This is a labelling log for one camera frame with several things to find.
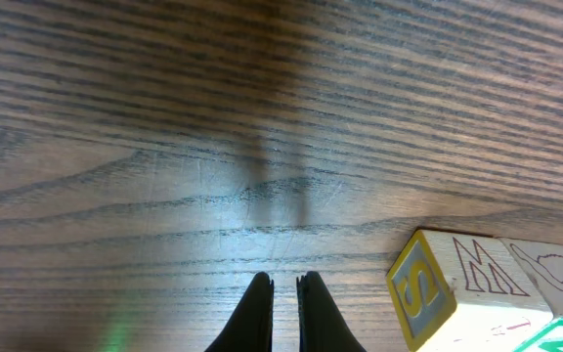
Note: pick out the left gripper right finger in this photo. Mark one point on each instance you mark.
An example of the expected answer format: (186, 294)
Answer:
(322, 327)

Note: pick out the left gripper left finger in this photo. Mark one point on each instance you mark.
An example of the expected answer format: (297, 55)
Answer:
(250, 328)

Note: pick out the yellow S letter block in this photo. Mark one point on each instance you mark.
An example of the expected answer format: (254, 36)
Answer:
(420, 294)

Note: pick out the white M violin block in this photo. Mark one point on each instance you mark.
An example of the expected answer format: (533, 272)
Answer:
(497, 307)

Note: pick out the green V letter block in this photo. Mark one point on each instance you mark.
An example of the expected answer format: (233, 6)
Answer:
(543, 264)

